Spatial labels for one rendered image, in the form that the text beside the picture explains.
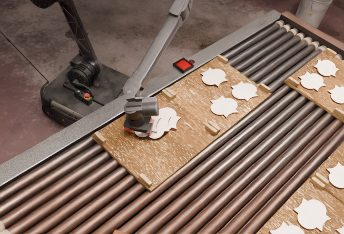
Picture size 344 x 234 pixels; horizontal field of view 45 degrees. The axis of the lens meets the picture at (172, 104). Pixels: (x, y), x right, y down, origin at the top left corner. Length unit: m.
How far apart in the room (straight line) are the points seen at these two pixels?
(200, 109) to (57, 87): 1.32
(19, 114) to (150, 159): 1.62
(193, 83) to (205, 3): 2.45
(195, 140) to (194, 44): 2.12
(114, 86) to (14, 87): 0.81
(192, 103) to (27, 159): 0.75
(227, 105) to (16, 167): 0.94
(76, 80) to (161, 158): 1.29
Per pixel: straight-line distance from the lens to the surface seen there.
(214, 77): 2.03
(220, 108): 1.89
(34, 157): 1.70
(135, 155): 1.66
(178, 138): 1.74
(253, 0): 4.61
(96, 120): 1.80
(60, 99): 2.84
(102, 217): 1.54
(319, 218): 1.69
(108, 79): 2.97
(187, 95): 1.92
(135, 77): 1.57
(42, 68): 3.44
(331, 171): 1.85
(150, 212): 1.55
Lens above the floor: 2.27
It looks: 46 degrees down
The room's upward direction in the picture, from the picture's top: 10 degrees clockwise
